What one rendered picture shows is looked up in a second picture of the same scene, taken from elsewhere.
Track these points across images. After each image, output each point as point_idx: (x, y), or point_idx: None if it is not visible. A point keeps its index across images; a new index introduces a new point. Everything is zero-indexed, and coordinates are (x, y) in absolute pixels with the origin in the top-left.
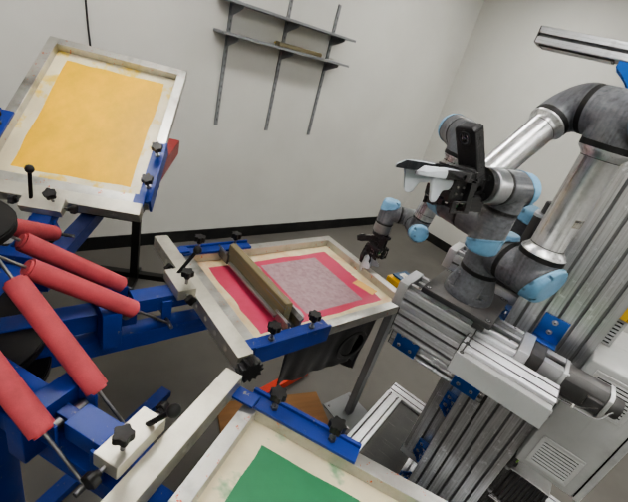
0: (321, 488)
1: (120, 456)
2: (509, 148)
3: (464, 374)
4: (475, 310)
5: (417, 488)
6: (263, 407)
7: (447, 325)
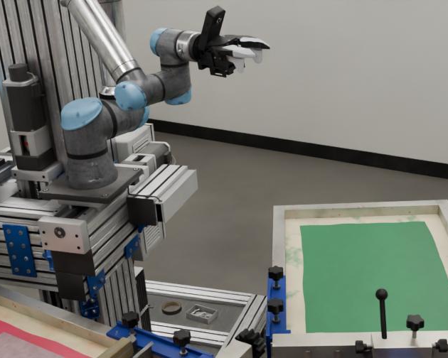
0: (311, 297)
1: (419, 334)
2: (111, 25)
3: (171, 211)
4: (123, 174)
5: (275, 252)
6: (282, 327)
7: (113, 214)
